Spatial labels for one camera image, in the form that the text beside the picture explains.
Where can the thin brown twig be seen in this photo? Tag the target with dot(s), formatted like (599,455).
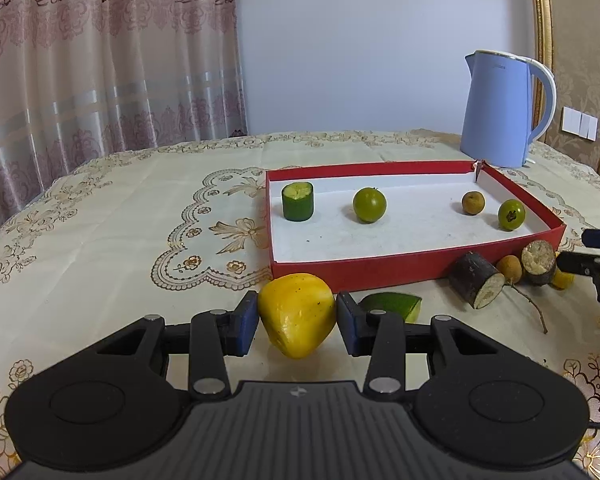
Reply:
(532,302)

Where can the long dark sugarcane piece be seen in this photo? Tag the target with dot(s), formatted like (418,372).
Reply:
(470,272)

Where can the green cucumber piece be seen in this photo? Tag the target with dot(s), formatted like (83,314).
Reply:
(390,305)
(297,205)

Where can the round green fruit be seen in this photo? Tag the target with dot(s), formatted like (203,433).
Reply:
(511,215)
(369,205)

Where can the cream embroidered tablecloth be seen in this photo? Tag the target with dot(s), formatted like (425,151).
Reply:
(105,240)

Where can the red shallow cardboard box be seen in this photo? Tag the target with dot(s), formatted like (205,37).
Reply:
(420,240)

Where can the gold wall frame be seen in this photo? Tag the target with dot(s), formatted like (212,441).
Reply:
(540,35)

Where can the short dark sugarcane piece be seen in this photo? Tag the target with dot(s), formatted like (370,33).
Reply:
(537,257)

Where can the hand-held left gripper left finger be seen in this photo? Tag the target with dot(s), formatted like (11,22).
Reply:
(247,321)

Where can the light blue electric kettle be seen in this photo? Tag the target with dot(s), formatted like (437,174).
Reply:
(495,110)

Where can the brown longan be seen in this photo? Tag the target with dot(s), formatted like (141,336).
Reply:
(509,267)
(473,203)

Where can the small yellow fruit piece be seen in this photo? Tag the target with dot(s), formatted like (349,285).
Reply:
(561,280)

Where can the pink patterned curtain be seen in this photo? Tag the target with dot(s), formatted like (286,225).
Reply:
(105,60)

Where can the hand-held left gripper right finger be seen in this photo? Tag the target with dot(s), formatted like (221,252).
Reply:
(345,321)

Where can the large yellow fruit piece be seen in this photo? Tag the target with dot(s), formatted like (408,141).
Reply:
(297,315)

